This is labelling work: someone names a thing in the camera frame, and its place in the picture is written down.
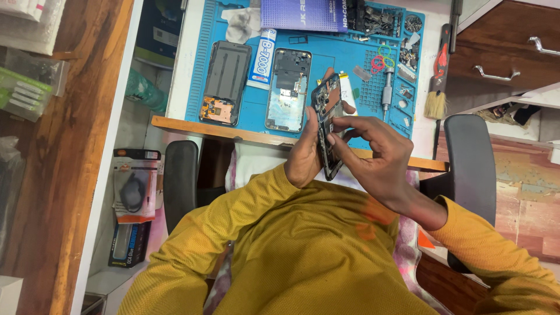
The white glue tube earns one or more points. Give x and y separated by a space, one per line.
262 59

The green rubber band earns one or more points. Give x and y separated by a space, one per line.
380 49

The crumpled white tissue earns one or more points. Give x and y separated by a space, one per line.
240 24

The heap of black phone parts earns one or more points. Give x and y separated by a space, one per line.
374 19

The person's yellow sweater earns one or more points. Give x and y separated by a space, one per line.
297 253

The clear bag of green packets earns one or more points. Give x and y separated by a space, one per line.
26 89

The clear plastic strip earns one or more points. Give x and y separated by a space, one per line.
362 73

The grey plastic bag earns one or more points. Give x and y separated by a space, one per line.
9 192

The round tin of screws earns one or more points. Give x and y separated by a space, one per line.
413 24

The black phone frame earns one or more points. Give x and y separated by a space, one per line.
329 105

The heap of small metal parts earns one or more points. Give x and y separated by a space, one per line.
409 54

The dark blue green carton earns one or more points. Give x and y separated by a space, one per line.
157 35

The red rubber band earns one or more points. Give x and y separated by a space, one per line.
373 63

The black sim tray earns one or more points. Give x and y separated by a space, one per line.
298 40

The black chair armrest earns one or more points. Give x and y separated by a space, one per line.
468 166
180 183

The white phone battery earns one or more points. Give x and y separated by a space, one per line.
348 89

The grey phone back housing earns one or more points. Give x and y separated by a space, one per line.
286 100

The white box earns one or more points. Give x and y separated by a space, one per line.
9 297

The brown wooden drawer cabinet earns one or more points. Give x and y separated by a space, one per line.
490 43

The grey electric screwdriver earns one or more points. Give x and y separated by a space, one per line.
387 89

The blue silicone repair mat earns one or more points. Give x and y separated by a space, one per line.
332 54

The person's left hand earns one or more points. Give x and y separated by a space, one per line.
302 157

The heap of black items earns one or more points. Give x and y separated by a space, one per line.
509 114

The person's right hand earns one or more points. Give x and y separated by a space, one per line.
389 153

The green plastic bottle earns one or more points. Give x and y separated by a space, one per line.
146 92

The black phone display assembly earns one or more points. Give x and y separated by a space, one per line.
227 78

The clear bag of white packets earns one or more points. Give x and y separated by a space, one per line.
30 22

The yellow rubber band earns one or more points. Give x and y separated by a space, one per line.
385 61

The purple printed box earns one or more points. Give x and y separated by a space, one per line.
302 15

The black glue remover box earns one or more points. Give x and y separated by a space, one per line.
129 245

